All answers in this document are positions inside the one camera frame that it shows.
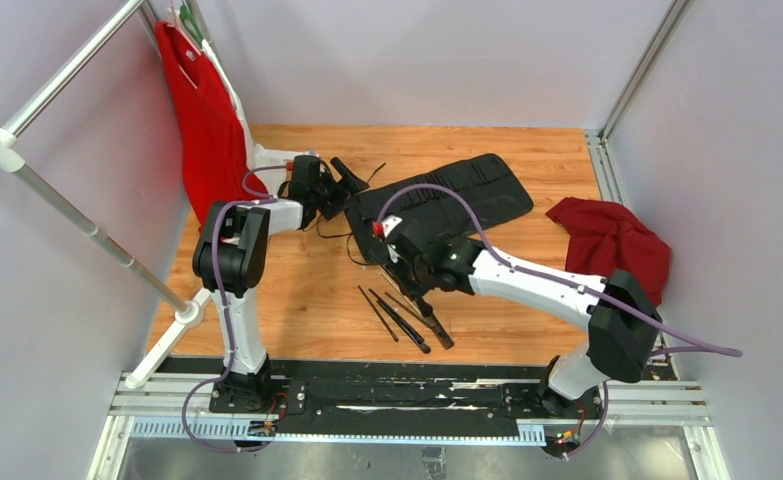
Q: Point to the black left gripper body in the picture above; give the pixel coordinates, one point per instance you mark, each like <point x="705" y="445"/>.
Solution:
<point x="325" y="181"/>

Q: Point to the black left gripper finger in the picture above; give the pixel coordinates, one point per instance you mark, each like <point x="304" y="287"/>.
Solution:
<point x="334" y="203"/>
<point x="348" y="182"/>

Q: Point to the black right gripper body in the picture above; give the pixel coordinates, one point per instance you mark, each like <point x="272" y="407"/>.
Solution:
<point x="412" y="279"/>

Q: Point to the gold handled makeup brush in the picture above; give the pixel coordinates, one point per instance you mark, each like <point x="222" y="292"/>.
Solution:
<point x="393" y="282"/>

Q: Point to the black leather brush roll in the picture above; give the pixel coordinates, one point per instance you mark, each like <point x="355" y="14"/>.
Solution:
<point x="485" y="182"/>

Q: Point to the black angled makeup brush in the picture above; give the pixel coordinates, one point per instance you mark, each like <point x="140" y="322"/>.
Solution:
<point x="402" y="324"/>

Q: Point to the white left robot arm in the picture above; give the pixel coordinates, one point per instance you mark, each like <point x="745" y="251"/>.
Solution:
<point x="230" y="256"/>

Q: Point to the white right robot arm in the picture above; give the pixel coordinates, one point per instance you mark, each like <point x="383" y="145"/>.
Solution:
<point x="620" y="321"/>

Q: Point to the thin black makeup brush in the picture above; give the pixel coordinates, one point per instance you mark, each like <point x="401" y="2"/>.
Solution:
<point x="378" y="314"/>

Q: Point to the red shirt on hanger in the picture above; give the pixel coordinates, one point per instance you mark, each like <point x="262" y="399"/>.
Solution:
<point x="213" y="140"/>

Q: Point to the dark red cloth pile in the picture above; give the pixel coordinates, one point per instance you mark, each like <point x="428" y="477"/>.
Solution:
<point x="605" y="236"/>

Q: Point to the green clothes hanger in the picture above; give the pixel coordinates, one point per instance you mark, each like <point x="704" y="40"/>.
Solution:
<point x="189" y="23"/>

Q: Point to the white garment rack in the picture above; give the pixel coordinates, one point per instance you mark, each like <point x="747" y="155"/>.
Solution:
<point x="188" y="313"/>

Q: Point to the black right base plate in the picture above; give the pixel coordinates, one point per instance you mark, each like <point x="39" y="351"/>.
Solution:
<point x="553" y="404"/>

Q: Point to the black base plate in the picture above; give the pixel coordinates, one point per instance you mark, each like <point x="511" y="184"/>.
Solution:
<point x="553" y="404"/>
<point x="248" y="394"/>

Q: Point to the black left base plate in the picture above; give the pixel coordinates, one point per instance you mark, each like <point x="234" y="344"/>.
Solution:
<point x="248" y="394"/>

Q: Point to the aluminium right rail frame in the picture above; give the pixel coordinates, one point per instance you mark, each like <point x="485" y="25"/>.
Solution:
<point x="615" y="145"/>

